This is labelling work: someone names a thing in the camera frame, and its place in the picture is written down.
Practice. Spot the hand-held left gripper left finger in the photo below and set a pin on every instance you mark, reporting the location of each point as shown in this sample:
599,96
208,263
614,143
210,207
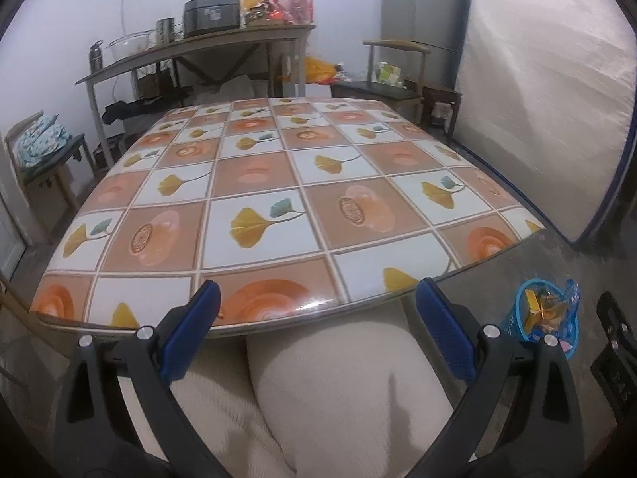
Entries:
194,328

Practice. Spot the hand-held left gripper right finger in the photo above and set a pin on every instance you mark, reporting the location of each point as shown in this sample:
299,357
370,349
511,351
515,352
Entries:
443,328

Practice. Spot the blue plastic basket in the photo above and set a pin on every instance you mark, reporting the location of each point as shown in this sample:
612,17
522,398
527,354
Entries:
512,328

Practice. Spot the blue plastic bag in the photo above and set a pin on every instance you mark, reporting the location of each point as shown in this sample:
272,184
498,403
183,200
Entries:
571,296

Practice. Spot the yellow cardboard box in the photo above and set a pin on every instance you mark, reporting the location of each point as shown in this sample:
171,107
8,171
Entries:
532,306

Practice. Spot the beige trousers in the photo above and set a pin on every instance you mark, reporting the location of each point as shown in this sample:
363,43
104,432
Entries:
338,398

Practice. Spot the table with floral tablecloth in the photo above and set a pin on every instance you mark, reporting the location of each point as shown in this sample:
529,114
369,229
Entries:
259,174

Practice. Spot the wooden chair with cushion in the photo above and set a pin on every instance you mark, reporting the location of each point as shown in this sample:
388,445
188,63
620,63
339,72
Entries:
59,169

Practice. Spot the black cloth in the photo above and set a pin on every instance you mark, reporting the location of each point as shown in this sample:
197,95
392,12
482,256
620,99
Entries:
134,107

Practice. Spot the dark wooden stool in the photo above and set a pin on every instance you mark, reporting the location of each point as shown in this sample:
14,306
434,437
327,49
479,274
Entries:
440,97

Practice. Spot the blue patterned cushion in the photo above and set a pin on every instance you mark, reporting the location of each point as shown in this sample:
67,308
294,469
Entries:
42,139

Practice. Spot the wooden chair with dark seat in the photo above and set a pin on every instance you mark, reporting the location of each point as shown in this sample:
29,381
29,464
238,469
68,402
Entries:
378,92

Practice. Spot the white mattress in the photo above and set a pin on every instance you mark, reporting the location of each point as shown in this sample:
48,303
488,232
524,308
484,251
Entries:
547,99

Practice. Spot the white and green cartons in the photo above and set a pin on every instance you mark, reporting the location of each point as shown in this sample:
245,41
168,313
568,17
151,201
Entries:
388,73

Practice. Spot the grey side table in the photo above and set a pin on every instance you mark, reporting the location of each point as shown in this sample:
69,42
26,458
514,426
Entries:
209,45

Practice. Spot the yellow plastic bag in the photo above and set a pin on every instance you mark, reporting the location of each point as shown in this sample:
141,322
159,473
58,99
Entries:
321,70

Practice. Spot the metal water bottle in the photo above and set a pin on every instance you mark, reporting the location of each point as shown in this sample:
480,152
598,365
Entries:
96,57

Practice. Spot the glass bowl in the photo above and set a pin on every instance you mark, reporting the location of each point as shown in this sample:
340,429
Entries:
130,46

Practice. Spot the metal cups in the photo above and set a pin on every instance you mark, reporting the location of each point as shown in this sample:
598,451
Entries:
165,30

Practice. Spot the grey rice cooker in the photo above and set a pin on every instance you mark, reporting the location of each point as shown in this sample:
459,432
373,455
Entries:
211,17

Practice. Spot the grey refrigerator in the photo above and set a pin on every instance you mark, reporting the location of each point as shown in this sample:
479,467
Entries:
423,15

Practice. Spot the red plastic bags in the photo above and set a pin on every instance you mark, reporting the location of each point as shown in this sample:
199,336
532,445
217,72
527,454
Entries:
286,7

